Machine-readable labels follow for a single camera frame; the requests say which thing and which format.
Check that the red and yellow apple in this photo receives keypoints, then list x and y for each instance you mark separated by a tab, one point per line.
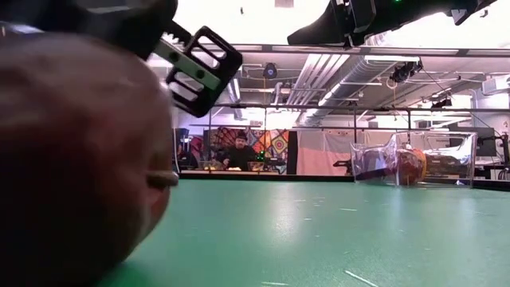
420	164

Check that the black ceiling-mounted camera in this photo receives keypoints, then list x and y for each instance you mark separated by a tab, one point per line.
270	71

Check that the pink white hanging cloth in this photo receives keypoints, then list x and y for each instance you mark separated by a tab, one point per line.
318	155

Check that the colourful patterned cloth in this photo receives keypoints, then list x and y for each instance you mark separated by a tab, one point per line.
275	143

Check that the black clamp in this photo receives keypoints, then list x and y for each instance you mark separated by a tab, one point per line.
342	163

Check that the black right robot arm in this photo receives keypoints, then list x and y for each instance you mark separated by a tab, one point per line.
430	10

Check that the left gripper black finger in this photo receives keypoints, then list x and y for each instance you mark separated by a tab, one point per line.
207	71

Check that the person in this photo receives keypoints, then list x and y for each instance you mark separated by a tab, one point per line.
239	155

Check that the black computer monitor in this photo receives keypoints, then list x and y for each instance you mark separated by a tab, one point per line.
486	139

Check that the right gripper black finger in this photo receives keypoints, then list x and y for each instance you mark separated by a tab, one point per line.
315	32

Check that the dark red apple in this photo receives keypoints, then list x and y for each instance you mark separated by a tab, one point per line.
75	159
405	167

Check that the black background robot arm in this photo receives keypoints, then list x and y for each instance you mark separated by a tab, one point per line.
271	161

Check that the clear plastic basket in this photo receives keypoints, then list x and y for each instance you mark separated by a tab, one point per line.
454	159

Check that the black horizontal rack bar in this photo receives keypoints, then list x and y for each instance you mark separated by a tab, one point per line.
438	108

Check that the overhead gantry beam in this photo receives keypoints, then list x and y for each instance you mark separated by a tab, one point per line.
398	51

